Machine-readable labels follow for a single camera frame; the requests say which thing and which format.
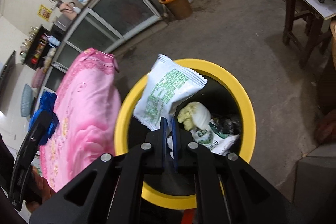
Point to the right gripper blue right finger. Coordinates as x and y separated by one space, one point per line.
176 145

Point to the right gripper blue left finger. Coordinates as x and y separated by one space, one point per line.
163 133

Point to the yellow paper napkin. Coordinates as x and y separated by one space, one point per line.
194 115

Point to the white green snack packet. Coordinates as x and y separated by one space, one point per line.
168 85

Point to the blue glove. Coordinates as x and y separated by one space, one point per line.
44 121

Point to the brown trash bucket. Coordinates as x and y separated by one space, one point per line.
181 9

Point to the kitchen counter cabinet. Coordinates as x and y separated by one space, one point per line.
101 24

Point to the person left hand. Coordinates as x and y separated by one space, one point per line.
44 191

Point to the blue plastic basket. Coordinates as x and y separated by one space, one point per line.
26 101

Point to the pink floral tablecloth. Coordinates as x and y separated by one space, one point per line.
87 107

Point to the pink plastic basin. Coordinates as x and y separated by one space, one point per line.
38 78

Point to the dark spice shelf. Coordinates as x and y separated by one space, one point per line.
38 49

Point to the light blue lidded cup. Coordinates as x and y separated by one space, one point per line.
53 41

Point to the microwave oven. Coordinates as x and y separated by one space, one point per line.
60 26

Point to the pink thermos left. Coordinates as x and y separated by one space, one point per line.
68 9

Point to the small wooden stool table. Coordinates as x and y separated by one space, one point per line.
315 14

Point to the yellow poster on wall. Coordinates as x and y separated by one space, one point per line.
45 12

